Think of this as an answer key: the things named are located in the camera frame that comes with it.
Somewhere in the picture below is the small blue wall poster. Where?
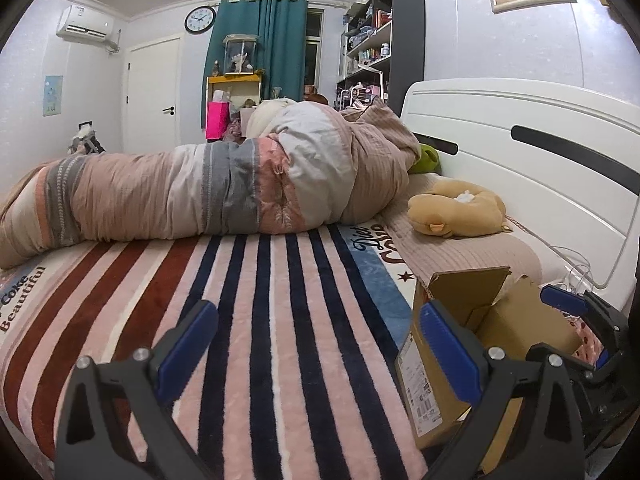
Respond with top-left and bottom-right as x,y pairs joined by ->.
43,75 -> 64,117

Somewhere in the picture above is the window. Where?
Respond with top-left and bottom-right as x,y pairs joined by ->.
305,7 -> 323,88

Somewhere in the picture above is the white charging cable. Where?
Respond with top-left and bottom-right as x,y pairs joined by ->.
547,245 -> 613,291

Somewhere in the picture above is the pink printed bed sheet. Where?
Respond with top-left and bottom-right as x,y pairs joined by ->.
562,305 -> 608,361

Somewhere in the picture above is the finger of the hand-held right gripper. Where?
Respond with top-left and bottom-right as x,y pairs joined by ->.
569,349 -> 622,387
540,284 -> 630,334

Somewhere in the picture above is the white air conditioner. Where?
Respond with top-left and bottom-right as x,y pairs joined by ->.
56,5 -> 121,53

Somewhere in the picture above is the black bookshelf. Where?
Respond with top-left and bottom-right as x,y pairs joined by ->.
336,0 -> 426,116

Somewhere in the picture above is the white door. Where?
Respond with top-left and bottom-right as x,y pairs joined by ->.
124,34 -> 182,148

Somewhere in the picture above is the glass display case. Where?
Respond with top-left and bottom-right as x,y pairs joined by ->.
222,34 -> 261,76

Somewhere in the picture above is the white pink storage rack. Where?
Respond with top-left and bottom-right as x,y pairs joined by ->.
336,82 -> 383,111

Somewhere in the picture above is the brown cardboard box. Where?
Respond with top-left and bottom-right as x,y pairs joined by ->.
395,266 -> 583,476

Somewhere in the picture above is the pink gift bag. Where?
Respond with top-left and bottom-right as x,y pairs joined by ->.
205,101 -> 231,141

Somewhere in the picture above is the white bed headboard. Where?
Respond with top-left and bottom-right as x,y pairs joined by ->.
401,77 -> 640,306

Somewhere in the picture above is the green plush toy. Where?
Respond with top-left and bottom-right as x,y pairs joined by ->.
407,142 -> 441,176

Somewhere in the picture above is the rolled pink grey duvet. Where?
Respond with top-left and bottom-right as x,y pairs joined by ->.
0,96 -> 422,271

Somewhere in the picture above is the round wall clock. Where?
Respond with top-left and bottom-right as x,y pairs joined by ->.
184,6 -> 217,35

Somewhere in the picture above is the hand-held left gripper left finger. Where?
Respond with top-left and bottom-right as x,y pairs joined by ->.
54,300 -> 221,480

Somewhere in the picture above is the teal curtain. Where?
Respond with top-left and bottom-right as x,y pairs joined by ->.
201,0 -> 308,128

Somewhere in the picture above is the yellow plush toy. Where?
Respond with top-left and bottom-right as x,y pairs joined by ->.
407,180 -> 508,238

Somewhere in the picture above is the yellow shelf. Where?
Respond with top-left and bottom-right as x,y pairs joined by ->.
206,74 -> 262,136

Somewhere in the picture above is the striped plush blanket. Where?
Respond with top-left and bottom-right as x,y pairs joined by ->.
0,222 -> 431,480

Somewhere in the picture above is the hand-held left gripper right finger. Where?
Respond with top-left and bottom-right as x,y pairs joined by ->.
419,300 -> 586,480

